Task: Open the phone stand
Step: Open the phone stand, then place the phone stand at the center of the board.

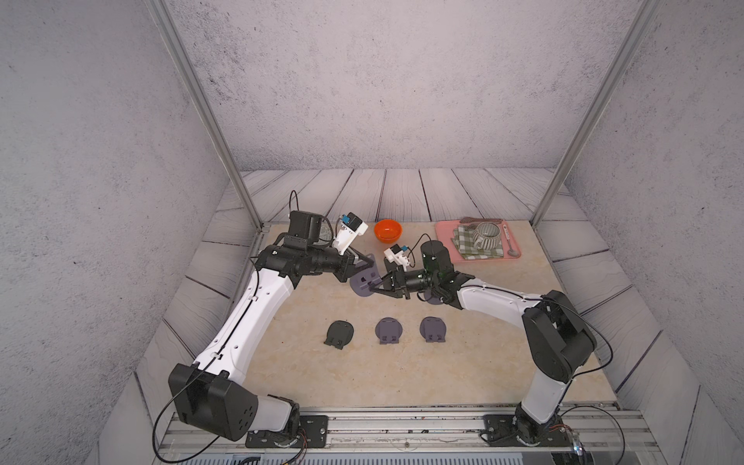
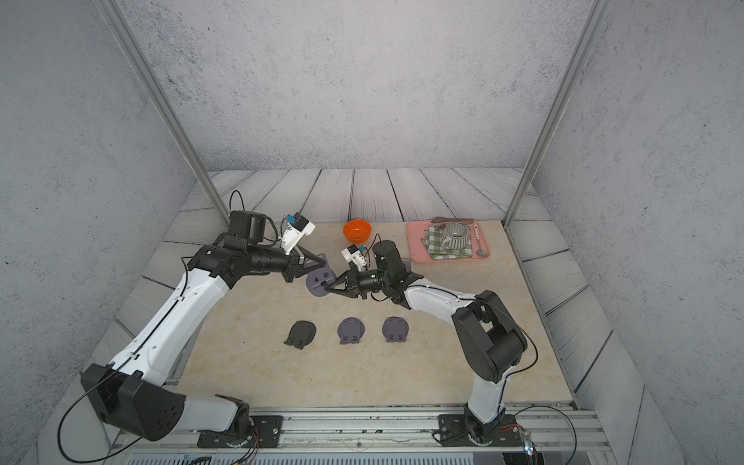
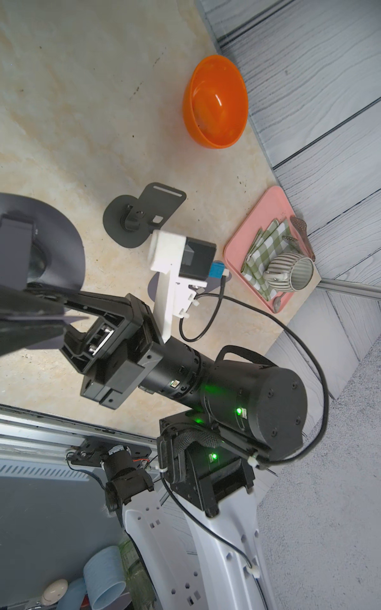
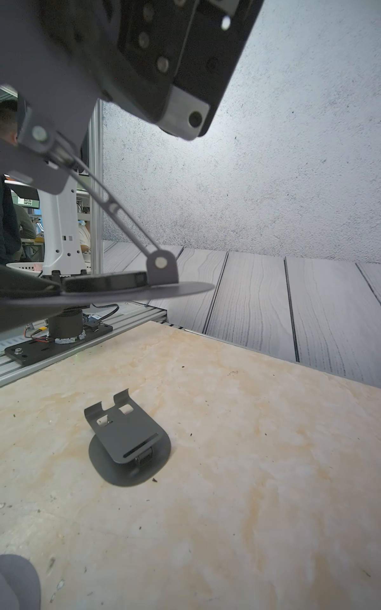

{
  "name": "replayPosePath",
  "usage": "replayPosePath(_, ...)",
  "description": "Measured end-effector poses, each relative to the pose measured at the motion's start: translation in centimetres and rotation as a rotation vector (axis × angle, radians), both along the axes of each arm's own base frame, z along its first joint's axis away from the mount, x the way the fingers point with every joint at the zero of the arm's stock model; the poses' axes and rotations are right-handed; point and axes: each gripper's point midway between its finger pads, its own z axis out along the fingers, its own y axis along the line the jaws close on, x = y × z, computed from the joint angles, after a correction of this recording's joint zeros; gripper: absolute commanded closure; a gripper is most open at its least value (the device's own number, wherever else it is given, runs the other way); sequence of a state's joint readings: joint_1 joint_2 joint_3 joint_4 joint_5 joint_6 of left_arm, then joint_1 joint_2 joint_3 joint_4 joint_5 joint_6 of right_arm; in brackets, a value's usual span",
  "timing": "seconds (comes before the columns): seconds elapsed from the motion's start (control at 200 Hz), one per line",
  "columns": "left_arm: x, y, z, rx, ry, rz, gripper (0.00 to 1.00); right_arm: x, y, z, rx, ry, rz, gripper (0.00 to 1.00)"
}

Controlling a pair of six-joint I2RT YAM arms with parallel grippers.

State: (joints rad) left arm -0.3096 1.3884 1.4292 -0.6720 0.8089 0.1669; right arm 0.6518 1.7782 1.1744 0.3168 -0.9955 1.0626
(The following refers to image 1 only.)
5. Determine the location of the aluminium frame post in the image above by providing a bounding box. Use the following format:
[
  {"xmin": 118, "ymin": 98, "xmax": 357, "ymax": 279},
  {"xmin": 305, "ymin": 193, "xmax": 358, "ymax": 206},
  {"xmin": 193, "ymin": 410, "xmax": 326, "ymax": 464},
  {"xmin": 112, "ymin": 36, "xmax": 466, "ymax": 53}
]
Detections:
[
  {"xmin": 530, "ymin": 0, "xmax": 661, "ymax": 229},
  {"xmin": 145, "ymin": 0, "xmax": 263, "ymax": 230}
]

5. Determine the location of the orange bowl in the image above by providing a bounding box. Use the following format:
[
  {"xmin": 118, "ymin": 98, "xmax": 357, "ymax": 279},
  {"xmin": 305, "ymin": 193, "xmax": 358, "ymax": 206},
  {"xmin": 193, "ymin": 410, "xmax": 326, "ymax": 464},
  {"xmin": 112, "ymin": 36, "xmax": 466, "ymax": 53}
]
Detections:
[{"xmin": 374, "ymin": 219, "xmax": 402, "ymax": 244}]

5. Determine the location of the purple stand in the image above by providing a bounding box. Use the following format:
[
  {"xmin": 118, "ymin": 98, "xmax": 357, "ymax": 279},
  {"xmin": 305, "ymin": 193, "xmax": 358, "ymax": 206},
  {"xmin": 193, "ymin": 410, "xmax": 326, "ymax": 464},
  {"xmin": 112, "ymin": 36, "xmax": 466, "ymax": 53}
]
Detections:
[
  {"xmin": 420, "ymin": 316, "xmax": 447, "ymax": 343},
  {"xmin": 424, "ymin": 294, "xmax": 443, "ymax": 305},
  {"xmin": 375, "ymin": 317, "xmax": 403, "ymax": 345},
  {"xmin": 349, "ymin": 256, "xmax": 381, "ymax": 298}
]

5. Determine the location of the metal spoon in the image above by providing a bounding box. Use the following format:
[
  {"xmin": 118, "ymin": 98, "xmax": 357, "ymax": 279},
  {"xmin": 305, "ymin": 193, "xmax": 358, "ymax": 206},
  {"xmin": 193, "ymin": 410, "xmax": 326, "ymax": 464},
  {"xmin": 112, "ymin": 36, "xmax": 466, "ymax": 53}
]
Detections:
[{"xmin": 502, "ymin": 223, "xmax": 521, "ymax": 259}]

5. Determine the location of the pink tray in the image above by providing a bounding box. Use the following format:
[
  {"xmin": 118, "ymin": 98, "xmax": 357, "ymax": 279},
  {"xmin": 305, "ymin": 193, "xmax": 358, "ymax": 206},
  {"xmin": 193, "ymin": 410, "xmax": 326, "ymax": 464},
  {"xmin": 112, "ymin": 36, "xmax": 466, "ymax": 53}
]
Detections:
[{"xmin": 435, "ymin": 220, "xmax": 522, "ymax": 264}]

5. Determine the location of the green checkered cloth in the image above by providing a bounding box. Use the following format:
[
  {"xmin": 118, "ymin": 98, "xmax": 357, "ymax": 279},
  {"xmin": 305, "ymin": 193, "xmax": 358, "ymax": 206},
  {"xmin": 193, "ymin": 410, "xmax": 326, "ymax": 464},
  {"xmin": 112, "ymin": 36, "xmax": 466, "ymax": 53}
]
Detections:
[{"xmin": 451, "ymin": 225, "xmax": 504, "ymax": 261}]

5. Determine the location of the right aluminium frame post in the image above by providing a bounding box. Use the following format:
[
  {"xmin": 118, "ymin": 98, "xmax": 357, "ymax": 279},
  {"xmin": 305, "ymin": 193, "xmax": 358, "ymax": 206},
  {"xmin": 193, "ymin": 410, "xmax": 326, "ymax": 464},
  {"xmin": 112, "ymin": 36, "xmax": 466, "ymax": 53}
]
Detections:
[{"xmin": 530, "ymin": 0, "xmax": 661, "ymax": 229}]

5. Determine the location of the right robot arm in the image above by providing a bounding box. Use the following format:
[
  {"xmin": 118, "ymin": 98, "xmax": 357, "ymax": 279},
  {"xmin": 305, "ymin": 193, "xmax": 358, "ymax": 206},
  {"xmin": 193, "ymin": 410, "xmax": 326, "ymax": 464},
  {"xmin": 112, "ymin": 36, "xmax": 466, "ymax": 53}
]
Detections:
[{"xmin": 371, "ymin": 240, "xmax": 597, "ymax": 440}]

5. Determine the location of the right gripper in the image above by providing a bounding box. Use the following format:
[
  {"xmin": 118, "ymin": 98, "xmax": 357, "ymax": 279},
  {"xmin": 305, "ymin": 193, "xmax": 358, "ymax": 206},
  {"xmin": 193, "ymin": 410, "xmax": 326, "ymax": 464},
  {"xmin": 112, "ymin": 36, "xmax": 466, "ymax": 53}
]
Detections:
[{"xmin": 369, "ymin": 267, "xmax": 439, "ymax": 302}]

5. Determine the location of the dark green stand front left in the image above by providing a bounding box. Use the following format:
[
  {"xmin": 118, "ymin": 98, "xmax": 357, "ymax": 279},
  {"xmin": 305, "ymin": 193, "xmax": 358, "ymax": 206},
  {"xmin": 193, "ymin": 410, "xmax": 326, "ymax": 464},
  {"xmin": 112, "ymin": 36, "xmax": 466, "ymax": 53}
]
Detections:
[{"xmin": 324, "ymin": 321, "xmax": 355, "ymax": 350}]

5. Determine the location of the left aluminium frame post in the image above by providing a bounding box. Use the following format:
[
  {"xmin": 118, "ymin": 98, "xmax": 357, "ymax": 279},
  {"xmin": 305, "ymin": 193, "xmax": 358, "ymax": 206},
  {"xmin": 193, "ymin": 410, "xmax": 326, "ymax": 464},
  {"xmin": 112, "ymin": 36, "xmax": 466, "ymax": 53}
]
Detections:
[{"xmin": 145, "ymin": 0, "xmax": 263, "ymax": 230}]

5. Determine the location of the brown wooden spoon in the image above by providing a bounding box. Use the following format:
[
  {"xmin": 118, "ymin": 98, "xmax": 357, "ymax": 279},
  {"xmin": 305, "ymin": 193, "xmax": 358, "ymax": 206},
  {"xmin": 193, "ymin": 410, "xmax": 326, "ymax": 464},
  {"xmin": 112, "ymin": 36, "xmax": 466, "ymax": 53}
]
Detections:
[{"xmin": 459, "ymin": 217, "xmax": 504, "ymax": 225}]

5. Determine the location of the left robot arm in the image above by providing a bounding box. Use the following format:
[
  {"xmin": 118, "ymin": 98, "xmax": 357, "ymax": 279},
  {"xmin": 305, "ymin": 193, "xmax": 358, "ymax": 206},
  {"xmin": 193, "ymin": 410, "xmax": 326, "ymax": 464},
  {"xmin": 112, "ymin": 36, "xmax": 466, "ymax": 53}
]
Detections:
[{"xmin": 169, "ymin": 210, "xmax": 368, "ymax": 443}]

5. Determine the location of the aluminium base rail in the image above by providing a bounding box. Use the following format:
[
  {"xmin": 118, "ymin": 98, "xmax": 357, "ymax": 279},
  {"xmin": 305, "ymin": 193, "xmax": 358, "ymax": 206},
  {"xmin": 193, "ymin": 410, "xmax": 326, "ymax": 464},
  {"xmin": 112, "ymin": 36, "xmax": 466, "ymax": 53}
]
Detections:
[{"xmin": 159, "ymin": 404, "xmax": 666, "ymax": 464}]

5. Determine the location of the green patterned bowl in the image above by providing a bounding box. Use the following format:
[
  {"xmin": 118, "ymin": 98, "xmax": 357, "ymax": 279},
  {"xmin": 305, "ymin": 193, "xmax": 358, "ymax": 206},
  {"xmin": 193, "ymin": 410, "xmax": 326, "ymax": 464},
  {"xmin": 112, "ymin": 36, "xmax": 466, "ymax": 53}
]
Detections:
[{"xmin": 319, "ymin": 225, "xmax": 334, "ymax": 244}]

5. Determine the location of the ribbed grey cup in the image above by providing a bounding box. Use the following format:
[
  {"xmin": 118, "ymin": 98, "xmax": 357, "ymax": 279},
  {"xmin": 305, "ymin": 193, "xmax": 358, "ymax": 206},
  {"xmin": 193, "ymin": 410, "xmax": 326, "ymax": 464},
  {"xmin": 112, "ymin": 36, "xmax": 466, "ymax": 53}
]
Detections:
[{"xmin": 471, "ymin": 222, "xmax": 501, "ymax": 251}]

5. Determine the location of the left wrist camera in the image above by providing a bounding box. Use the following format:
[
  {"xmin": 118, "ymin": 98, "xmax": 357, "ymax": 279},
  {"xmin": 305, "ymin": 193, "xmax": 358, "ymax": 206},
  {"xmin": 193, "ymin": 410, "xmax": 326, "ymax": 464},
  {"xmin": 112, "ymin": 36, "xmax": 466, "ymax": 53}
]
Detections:
[{"xmin": 332, "ymin": 212, "xmax": 368, "ymax": 256}]

